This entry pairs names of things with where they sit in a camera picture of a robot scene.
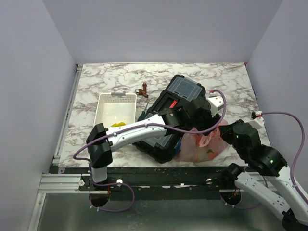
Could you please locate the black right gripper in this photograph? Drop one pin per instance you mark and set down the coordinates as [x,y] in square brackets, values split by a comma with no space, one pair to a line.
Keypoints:
[225,129]

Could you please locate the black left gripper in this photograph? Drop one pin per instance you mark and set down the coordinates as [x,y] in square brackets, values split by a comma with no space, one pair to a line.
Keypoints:
[211,120]

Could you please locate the pink plastic bag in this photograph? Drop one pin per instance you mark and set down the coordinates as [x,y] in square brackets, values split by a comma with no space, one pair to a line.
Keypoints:
[195,146]

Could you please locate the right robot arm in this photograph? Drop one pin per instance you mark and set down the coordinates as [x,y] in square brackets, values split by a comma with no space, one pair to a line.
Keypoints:
[288,205]

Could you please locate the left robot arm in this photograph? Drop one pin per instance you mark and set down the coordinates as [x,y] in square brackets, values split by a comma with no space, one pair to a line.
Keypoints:
[102,142]

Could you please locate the fake peach fruit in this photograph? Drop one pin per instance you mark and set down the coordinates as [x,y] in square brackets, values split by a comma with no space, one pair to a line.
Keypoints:
[210,155]

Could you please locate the yellow fake fruit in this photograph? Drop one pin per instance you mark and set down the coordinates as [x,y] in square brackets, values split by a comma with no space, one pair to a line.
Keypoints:
[118,124]

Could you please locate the blue foil wrapper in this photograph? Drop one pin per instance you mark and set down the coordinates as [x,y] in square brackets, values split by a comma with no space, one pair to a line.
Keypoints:
[177,147]

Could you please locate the black plastic toolbox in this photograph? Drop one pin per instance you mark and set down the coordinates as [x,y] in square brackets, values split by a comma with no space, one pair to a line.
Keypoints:
[179,92]

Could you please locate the white perforated plastic basket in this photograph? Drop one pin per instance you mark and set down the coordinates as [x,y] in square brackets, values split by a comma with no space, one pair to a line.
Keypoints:
[116,107]

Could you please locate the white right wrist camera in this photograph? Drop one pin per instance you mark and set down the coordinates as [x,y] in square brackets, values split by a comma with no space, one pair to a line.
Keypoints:
[257,120]

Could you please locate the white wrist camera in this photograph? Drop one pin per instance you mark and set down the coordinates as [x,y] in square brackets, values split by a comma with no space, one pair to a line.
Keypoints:
[216,103]
[257,120]

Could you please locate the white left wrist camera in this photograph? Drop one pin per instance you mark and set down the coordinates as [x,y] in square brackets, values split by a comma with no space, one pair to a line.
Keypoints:
[216,103]

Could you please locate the green handled screwdriver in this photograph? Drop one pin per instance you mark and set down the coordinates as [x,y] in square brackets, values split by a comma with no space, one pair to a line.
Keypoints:
[142,115]

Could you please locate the black mounting base plate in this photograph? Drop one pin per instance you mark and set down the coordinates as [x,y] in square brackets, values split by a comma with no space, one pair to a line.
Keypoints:
[156,183]

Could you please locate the aluminium frame rail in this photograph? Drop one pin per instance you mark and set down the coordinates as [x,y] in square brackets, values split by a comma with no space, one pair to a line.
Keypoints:
[58,182]

